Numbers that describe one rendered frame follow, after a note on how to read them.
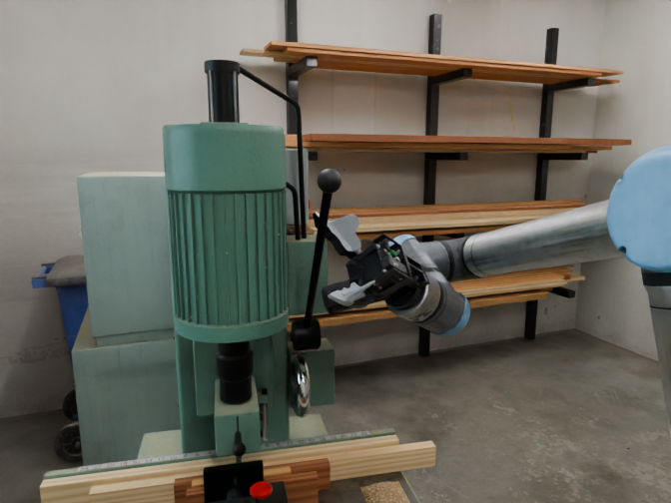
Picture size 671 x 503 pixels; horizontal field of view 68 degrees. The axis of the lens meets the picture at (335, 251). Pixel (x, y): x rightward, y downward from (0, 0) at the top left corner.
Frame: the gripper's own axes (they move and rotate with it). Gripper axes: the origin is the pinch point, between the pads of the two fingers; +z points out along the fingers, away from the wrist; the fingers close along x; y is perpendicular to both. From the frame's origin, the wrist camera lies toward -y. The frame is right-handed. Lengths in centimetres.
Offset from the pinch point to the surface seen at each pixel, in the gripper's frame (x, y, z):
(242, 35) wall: -238, -75, -66
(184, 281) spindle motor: 0.7, -15.7, 11.5
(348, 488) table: 25.4, -22.1, -26.6
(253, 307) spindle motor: 5.4, -10.1, 3.7
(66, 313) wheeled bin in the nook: -90, -175, -35
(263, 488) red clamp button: 27.4, -17.8, -2.8
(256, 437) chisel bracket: 18.0, -24.2, -8.1
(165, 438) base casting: 2, -71, -22
